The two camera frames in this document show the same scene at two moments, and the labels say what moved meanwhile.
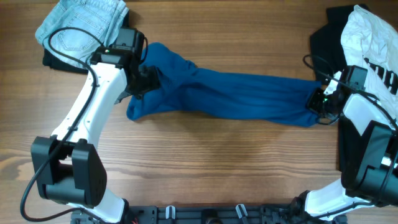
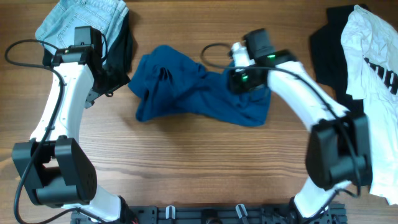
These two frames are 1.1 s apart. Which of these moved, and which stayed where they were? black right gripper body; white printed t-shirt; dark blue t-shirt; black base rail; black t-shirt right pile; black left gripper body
Moved: black left gripper body; dark blue t-shirt; black right gripper body
Stayed: black t-shirt right pile; white printed t-shirt; black base rail
